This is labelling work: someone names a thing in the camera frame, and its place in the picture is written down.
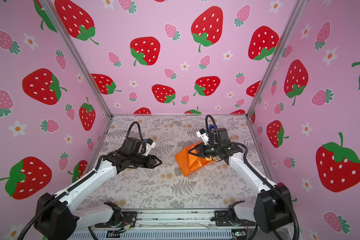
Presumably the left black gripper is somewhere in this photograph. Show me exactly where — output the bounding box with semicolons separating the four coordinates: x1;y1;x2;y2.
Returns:
130;154;164;168

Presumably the orange yellow wrapping paper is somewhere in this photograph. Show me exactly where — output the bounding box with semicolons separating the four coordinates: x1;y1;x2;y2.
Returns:
175;142;217;177

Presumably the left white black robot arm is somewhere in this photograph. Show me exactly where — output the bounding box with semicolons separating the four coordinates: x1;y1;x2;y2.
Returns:
31;152;162;240

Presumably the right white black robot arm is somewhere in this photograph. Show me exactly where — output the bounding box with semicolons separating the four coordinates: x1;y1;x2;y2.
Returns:
188;142;300;240

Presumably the blue tape dispenser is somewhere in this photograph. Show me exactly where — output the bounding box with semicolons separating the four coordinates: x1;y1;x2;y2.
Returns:
209;125;215;135

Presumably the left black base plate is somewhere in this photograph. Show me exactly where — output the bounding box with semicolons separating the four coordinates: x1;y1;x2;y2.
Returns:
95;211;138;229

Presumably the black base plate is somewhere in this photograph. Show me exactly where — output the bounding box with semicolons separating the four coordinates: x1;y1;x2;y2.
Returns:
211;210;256;227
95;211;138;229

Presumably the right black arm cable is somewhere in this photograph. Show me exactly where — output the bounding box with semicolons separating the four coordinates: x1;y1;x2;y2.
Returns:
205;114;300;240

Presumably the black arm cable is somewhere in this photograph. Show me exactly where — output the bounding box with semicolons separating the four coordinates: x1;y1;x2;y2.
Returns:
16;121;145;240
205;114;300;240

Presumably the aluminium front frame rail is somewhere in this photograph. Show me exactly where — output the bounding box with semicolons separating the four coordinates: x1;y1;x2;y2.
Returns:
67;209;266;240

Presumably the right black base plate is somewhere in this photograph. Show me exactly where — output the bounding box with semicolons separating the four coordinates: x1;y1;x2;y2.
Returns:
211;210;256;227

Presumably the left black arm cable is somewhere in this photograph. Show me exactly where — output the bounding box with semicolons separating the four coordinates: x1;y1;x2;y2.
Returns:
16;121;145;240

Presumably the right aluminium corner post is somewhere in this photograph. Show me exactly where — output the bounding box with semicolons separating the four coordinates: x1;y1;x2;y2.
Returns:
247;0;308;119

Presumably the aluminium corner post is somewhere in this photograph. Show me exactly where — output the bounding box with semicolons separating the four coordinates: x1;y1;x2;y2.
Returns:
40;0;113;119
247;0;308;119

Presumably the left aluminium corner post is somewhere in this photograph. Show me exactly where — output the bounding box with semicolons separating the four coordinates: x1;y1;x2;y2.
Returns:
40;0;113;119

